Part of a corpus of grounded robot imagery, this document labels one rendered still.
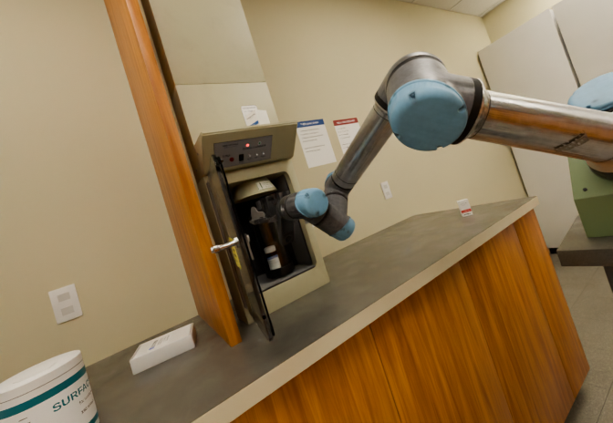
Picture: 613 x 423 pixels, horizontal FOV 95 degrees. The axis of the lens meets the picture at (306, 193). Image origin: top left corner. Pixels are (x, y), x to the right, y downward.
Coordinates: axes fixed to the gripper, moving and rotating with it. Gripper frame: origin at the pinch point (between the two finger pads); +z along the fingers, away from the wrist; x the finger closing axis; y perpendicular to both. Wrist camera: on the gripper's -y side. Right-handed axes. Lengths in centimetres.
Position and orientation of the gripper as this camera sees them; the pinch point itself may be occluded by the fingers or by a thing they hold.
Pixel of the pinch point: (264, 219)
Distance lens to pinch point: 101.5
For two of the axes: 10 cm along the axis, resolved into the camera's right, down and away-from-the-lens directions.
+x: -8.1, 2.4, -5.3
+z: -5.1, 1.5, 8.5
